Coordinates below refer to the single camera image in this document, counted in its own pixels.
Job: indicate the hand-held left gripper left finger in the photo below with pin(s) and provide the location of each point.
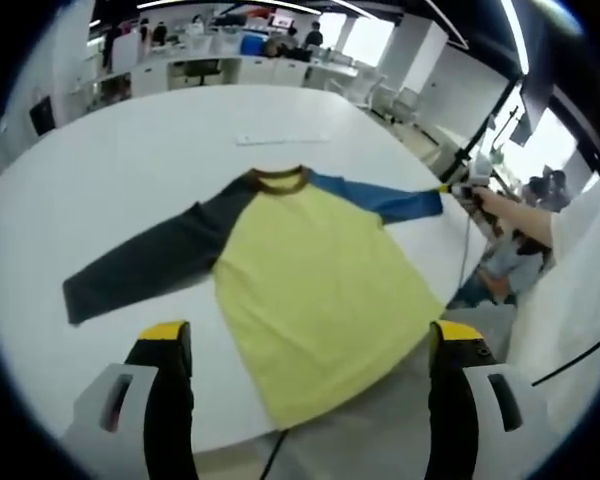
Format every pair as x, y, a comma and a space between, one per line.
115, 415

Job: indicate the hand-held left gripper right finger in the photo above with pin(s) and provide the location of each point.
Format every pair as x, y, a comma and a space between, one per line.
485, 420

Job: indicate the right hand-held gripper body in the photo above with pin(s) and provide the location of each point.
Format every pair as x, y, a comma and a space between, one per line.
479, 170

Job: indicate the yellow blue grey garment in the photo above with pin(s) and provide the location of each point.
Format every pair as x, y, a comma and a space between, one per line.
320, 280

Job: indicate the person's right hand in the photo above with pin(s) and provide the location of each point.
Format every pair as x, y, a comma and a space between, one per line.
490, 202

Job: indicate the black tripod stand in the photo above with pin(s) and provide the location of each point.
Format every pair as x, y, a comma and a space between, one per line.
472, 145

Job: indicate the white mesh office chair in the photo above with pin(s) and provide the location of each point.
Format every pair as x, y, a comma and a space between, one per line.
400, 105

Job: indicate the white window pillar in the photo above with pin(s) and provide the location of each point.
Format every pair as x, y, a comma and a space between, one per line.
412, 55

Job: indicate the ceiling light strip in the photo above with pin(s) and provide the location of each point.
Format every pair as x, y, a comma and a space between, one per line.
516, 32
447, 22

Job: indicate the person's white shirt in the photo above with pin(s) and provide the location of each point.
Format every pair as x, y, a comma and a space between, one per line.
575, 300

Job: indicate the white flat table strip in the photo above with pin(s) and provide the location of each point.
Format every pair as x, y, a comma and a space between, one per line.
280, 139

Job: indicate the long curved ceiling light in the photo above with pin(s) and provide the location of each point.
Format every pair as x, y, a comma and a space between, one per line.
330, 6

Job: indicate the row of white desk cabinets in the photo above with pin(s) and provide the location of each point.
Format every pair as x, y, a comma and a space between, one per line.
260, 72

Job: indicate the blue container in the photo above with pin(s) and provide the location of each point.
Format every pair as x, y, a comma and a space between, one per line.
253, 44

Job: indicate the black office chair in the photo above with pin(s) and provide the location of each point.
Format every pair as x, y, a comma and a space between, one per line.
202, 74

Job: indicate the black bin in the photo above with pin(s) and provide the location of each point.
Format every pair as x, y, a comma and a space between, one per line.
42, 116

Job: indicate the white panel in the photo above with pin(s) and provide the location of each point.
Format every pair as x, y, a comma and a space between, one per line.
126, 49

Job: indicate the white square pillar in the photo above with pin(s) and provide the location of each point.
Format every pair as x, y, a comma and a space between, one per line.
65, 50

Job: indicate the wall screen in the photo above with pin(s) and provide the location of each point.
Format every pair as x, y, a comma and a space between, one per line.
283, 21

